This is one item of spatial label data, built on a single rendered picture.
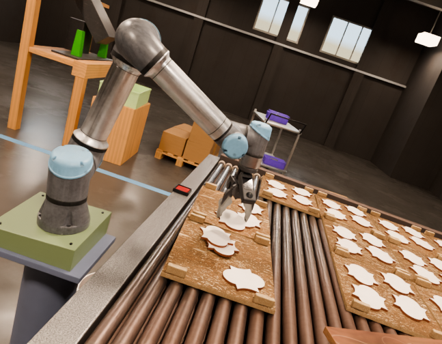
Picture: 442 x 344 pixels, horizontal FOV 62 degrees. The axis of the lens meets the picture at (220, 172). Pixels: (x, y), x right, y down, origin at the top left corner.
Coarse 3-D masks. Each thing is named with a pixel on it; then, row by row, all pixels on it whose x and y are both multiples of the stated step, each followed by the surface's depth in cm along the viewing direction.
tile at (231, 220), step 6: (228, 210) 136; (222, 216) 129; (228, 216) 131; (234, 216) 133; (240, 216) 134; (222, 222) 126; (228, 222) 127; (234, 222) 129; (240, 222) 130; (228, 228) 125; (234, 228) 124; (240, 228) 126; (246, 228) 129
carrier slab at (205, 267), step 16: (192, 224) 141; (176, 240) 125; (192, 240) 129; (240, 240) 141; (176, 256) 116; (192, 256) 119; (208, 256) 122; (240, 256) 129; (256, 256) 133; (192, 272) 110; (208, 272) 113; (256, 272) 122; (272, 272) 126; (208, 288) 106; (224, 288) 108; (272, 288) 116; (256, 304) 106
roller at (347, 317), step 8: (320, 224) 194; (320, 232) 185; (328, 248) 166; (328, 256) 159; (328, 264) 154; (336, 280) 140; (336, 288) 135; (336, 296) 131; (336, 304) 128; (344, 312) 121; (344, 320) 117; (352, 320) 117; (352, 328) 113
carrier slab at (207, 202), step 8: (200, 192) 175; (208, 192) 178; (216, 192) 182; (200, 200) 166; (208, 200) 169; (216, 200) 172; (232, 200) 179; (240, 200) 183; (192, 208) 155; (200, 208) 157; (208, 208) 160; (216, 208) 163; (232, 208) 169; (240, 208) 172; (264, 208) 183; (208, 216) 152; (216, 216) 155; (256, 216) 169; (264, 216) 172; (208, 224) 147; (216, 224) 148; (264, 224) 164; (232, 232) 146; (240, 232) 148; (248, 232) 150; (264, 232) 155
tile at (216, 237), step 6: (204, 228) 134; (210, 228) 136; (216, 228) 138; (204, 234) 130; (210, 234) 131; (216, 234) 133; (222, 234) 134; (228, 234) 136; (210, 240) 127; (216, 240) 128; (222, 240) 130; (228, 240) 131; (216, 246) 126; (222, 246) 127
